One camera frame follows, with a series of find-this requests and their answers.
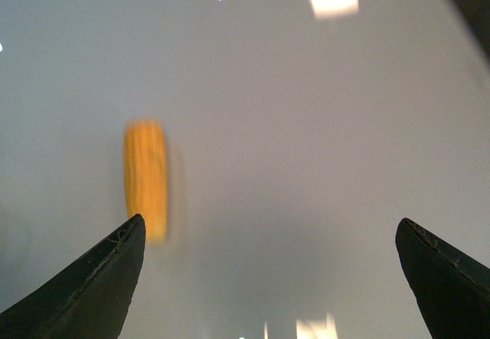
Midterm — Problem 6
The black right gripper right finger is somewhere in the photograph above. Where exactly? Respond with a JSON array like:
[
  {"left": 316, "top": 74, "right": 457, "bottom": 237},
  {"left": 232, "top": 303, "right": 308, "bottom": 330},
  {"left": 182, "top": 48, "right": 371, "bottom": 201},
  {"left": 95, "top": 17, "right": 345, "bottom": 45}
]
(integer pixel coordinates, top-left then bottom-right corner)
[{"left": 395, "top": 218, "right": 489, "bottom": 338}]

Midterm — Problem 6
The yellow corn cob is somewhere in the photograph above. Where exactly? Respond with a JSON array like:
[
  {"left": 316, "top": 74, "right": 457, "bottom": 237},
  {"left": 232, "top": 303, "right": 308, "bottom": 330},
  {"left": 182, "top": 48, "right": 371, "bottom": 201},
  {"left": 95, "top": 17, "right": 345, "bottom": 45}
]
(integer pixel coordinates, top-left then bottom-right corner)
[{"left": 123, "top": 119, "right": 168, "bottom": 243}]

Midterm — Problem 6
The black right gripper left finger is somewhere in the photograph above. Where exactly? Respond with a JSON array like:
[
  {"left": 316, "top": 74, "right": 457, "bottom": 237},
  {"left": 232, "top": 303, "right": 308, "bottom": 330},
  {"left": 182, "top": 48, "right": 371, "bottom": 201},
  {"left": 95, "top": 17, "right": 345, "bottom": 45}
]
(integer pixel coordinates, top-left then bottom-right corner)
[{"left": 1, "top": 215, "right": 145, "bottom": 338}]

